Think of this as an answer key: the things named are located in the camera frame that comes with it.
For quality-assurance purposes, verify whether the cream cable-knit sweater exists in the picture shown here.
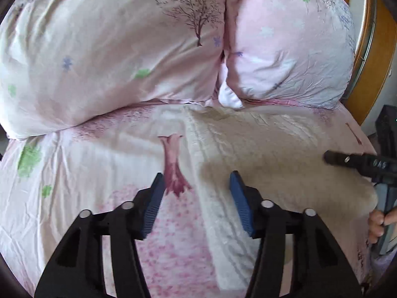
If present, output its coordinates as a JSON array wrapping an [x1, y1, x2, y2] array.
[[184, 106, 377, 291]]

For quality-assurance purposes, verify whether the person's right hand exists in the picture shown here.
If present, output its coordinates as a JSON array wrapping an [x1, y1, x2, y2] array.
[[368, 207, 397, 244]]

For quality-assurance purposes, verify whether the pink floral bed sheet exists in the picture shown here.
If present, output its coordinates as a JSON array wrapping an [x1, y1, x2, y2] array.
[[0, 97, 381, 298]]

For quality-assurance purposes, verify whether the wooden bed headboard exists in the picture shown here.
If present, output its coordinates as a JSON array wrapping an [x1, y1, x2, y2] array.
[[341, 0, 396, 124]]

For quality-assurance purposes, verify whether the pink floral pillow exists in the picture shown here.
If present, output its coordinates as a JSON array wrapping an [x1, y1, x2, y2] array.
[[218, 0, 356, 109]]

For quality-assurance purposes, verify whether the large pink tree-print pillow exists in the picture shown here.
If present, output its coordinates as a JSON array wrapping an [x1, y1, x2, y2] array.
[[1, 0, 226, 139]]

